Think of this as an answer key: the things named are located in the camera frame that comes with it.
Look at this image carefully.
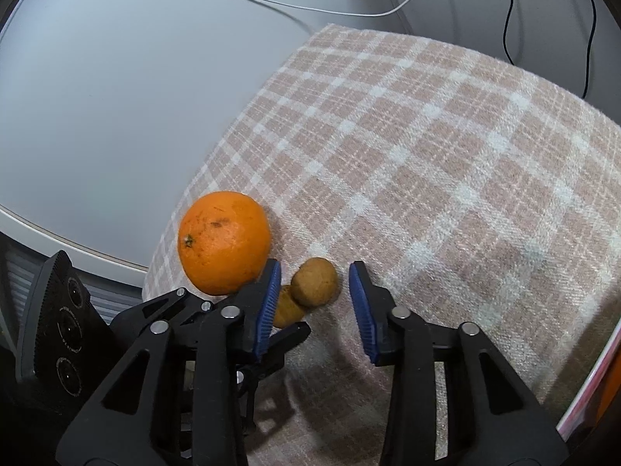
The brown longan lower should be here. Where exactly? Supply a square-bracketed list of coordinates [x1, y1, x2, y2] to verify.
[274, 285, 306, 329]

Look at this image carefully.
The brown longan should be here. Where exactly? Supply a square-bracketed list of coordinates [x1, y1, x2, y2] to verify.
[290, 258, 339, 308]
[274, 285, 306, 329]

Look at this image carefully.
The brown longan upper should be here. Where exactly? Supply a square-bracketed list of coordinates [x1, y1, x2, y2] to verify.
[290, 258, 339, 308]

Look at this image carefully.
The medium orange on cloth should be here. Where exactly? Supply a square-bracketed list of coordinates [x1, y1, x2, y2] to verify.
[177, 191, 272, 296]

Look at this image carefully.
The pink plaid tablecloth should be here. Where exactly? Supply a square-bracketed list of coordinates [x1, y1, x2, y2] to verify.
[143, 25, 620, 419]

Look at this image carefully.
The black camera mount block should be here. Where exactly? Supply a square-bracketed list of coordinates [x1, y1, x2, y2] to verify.
[17, 250, 119, 401]

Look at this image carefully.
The black cable middle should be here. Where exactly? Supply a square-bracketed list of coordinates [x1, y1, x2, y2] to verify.
[502, 0, 517, 66]

